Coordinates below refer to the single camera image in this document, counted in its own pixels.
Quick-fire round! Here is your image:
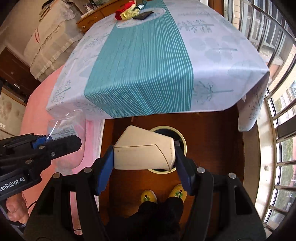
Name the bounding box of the clear plastic bag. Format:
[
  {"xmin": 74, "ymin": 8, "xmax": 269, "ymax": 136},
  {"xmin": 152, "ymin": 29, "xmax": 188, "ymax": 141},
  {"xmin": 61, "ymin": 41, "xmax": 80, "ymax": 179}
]
[{"xmin": 46, "ymin": 109, "xmax": 86, "ymax": 143}]

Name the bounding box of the strawberry milk carton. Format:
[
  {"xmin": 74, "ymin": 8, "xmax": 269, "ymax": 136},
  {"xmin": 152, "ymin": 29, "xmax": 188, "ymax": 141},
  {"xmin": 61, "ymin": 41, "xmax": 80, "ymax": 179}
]
[{"xmin": 113, "ymin": 126, "xmax": 176, "ymax": 170}]

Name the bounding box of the red paper envelope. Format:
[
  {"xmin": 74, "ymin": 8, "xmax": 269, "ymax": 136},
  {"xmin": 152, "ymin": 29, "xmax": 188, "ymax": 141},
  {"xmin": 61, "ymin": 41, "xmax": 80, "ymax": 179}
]
[{"xmin": 115, "ymin": 1, "xmax": 137, "ymax": 21}]

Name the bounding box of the round trash bin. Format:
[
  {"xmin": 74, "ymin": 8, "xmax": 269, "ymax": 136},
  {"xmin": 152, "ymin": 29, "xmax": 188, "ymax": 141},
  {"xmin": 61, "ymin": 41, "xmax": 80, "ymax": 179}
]
[{"xmin": 149, "ymin": 126, "xmax": 188, "ymax": 175}]

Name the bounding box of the person's left hand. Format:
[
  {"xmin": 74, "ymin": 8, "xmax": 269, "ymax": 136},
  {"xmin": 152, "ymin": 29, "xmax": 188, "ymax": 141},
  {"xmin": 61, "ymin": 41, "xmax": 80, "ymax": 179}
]
[{"xmin": 6, "ymin": 192, "xmax": 29, "ymax": 224}]

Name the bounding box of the pink bed sheet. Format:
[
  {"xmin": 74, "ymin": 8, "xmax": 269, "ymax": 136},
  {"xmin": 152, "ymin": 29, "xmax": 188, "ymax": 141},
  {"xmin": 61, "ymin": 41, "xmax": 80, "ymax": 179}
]
[{"xmin": 19, "ymin": 64, "xmax": 105, "ymax": 236}]

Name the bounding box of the right yellow slipper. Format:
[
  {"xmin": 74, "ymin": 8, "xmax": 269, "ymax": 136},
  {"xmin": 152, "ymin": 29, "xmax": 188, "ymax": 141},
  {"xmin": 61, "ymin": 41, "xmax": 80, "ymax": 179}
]
[{"xmin": 169, "ymin": 184, "xmax": 187, "ymax": 202}]

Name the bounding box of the yellow slipper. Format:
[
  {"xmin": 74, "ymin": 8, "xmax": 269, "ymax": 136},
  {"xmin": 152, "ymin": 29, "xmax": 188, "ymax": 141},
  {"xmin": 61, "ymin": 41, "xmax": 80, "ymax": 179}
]
[
  {"xmin": 169, "ymin": 184, "xmax": 187, "ymax": 202},
  {"xmin": 140, "ymin": 190, "xmax": 158, "ymax": 203}
]

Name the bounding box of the left yellow slipper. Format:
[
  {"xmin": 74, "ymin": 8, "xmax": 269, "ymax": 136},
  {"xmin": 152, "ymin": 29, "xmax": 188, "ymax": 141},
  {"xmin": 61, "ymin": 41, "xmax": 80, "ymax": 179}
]
[{"xmin": 140, "ymin": 190, "xmax": 158, "ymax": 203}]

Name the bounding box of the dark wooden door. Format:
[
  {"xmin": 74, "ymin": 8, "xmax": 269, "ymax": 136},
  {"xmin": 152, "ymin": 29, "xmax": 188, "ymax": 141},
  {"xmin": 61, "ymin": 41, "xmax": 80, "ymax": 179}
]
[{"xmin": 1, "ymin": 47, "xmax": 41, "ymax": 103}]

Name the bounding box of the white lace cloth cover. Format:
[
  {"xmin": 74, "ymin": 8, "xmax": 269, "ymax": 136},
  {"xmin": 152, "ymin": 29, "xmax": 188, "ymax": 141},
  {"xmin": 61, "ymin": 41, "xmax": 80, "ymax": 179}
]
[{"xmin": 23, "ymin": 1, "xmax": 83, "ymax": 82}]

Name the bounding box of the teal patterned tablecloth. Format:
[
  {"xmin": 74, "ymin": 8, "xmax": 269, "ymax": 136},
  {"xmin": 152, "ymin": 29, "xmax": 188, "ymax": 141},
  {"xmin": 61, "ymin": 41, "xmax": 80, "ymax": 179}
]
[{"xmin": 46, "ymin": 1, "xmax": 269, "ymax": 132}]

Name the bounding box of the wooden dresser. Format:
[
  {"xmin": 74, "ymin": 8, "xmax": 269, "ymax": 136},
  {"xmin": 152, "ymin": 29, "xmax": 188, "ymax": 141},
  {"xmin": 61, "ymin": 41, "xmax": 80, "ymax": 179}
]
[{"xmin": 76, "ymin": 0, "xmax": 129, "ymax": 33}]

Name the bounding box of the crumpled yellow wrapper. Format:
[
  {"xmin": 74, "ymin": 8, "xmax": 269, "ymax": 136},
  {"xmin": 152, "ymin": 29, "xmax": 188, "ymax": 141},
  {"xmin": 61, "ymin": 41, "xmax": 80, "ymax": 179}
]
[{"xmin": 120, "ymin": 4, "xmax": 140, "ymax": 20}]

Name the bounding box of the metal window grille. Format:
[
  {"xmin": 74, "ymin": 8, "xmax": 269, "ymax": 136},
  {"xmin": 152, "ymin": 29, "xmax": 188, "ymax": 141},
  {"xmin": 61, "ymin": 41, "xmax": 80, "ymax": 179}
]
[{"xmin": 223, "ymin": 1, "xmax": 295, "ymax": 235}]

